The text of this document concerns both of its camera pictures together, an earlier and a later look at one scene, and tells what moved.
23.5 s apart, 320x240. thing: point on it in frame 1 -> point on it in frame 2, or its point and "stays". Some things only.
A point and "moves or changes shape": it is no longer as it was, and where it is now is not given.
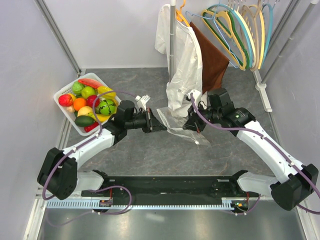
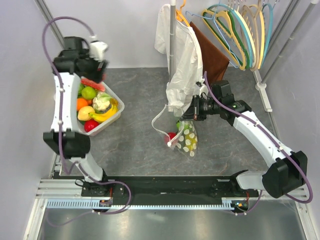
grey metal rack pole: x=172 y=40 stays
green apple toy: x=87 y=91 stays
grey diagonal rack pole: x=262 y=85 stays
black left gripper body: x=143 y=121 -> x=92 y=67
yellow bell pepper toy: x=111 y=95 -> x=191 y=142
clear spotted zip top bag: x=174 y=123 moves or changes shape
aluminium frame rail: x=54 y=30 stays
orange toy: x=78 y=103 stays
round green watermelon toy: x=107 y=107 -> x=182 y=125
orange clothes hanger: x=180 y=16 stays
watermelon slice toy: x=90 y=82 stays
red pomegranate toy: x=90 y=100 -> x=171 y=135
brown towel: x=213 y=61 stays
